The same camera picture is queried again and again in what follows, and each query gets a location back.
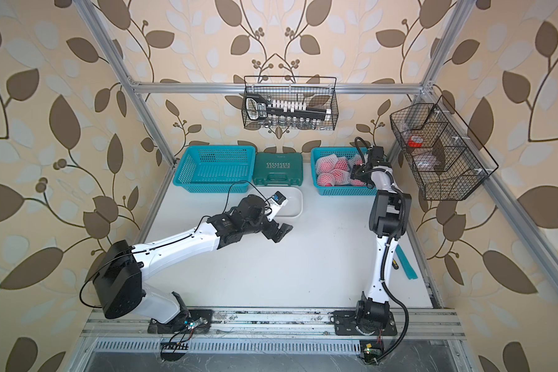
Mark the teal right plastic basket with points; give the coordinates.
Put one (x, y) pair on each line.
(337, 190)

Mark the teal left plastic basket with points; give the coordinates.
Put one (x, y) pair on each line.
(216, 169)

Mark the black wire basket back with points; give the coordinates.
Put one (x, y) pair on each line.
(315, 91)

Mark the teal flat tool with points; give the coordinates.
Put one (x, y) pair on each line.
(405, 264)

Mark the red apple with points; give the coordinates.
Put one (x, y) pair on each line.
(326, 180)
(357, 183)

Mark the black wire basket right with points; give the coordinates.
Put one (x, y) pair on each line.
(453, 161)

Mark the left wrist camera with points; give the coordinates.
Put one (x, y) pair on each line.
(275, 203)

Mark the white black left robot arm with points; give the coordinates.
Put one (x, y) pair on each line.
(121, 279)

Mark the black white tool in basket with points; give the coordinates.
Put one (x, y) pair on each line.
(257, 107)

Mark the netted apple back middle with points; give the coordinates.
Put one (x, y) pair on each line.
(342, 164)

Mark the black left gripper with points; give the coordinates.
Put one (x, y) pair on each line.
(270, 232)

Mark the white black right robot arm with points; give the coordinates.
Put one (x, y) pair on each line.
(388, 219)

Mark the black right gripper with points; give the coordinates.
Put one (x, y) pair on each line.
(357, 171)

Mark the teal plastic basket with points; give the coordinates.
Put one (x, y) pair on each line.
(216, 169)
(337, 190)

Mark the red object in wire basket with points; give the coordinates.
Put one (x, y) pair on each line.
(415, 142)

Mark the green plastic tool case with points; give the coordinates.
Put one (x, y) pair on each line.
(283, 169)

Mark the black wire basket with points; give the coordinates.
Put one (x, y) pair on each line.
(453, 161)
(315, 91)

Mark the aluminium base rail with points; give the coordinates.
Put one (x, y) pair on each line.
(288, 323)

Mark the netted apple front middle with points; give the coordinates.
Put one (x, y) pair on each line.
(341, 177)

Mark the white plastic tray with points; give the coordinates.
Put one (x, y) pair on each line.
(294, 207)

